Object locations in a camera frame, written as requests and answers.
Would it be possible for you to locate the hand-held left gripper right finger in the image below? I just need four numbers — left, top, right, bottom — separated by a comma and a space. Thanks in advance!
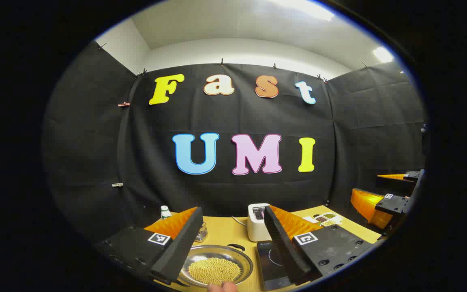
263, 205, 374, 286

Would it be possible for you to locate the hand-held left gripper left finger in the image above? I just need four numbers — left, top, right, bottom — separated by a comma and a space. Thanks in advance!
96, 206, 204, 286

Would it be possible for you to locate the black induction cooktop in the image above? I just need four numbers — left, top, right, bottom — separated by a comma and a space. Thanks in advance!
257, 240, 293, 291

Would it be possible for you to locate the stainless steel pot black handle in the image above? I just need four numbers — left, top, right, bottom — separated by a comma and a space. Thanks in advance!
179, 243, 254, 288

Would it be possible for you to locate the white toaster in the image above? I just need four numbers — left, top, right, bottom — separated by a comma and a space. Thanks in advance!
247, 203, 273, 243

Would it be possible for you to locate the pile of yellow soybeans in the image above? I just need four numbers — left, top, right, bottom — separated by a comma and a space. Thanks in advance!
188, 258, 242, 285

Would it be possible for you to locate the white divided tray of grains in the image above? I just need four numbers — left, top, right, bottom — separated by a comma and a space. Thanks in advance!
303, 212, 343, 228

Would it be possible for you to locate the ceiling light panel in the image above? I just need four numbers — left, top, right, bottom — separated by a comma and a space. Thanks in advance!
373, 46, 394, 63

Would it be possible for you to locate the black backdrop cloth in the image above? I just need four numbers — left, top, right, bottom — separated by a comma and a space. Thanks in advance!
42, 41, 426, 244

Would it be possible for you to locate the wire mesh utensil basket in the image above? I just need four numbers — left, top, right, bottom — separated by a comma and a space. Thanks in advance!
195, 222, 208, 243

